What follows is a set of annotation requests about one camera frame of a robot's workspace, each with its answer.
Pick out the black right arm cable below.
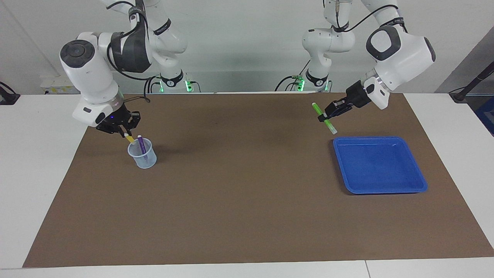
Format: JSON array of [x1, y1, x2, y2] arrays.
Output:
[[104, 0, 152, 104]]

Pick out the green highlighter pen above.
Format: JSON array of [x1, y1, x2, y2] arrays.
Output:
[[312, 102, 338, 135]]

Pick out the brown paper table mat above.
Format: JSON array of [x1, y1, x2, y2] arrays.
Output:
[[22, 92, 494, 268]]

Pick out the black left base cable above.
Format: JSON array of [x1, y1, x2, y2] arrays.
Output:
[[275, 58, 311, 92]]

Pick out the translucent plastic cup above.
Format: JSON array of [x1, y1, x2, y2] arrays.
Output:
[[128, 138, 157, 169]]

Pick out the black stand pole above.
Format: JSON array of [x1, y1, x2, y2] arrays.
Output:
[[450, 61, 494, 103]]

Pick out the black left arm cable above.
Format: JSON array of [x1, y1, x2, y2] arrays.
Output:
[[336, 0, 406, 33]]

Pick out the blue plastic tray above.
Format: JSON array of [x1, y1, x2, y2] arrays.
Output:
[[333, 136, 428, 195]]

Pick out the white wall socket box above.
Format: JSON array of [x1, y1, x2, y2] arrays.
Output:
[[41, 75, 83, 94]]

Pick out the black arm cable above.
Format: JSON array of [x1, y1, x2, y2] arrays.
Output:
[[104, 0, 152, 104], [336, 0, 406, 33]]

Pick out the purple highlighter pen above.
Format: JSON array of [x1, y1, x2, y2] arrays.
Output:
[[137, 134, 148, 161]]

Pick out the blue crate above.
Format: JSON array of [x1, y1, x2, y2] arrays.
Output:
[[475, 97, 494, 136]]

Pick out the black clamp mount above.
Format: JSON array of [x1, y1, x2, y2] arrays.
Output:
[[0, 82, 20, 105]]

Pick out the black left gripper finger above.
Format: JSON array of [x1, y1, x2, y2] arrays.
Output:
[[328, 105, 354, 118], [318, 98, 350, 123]]

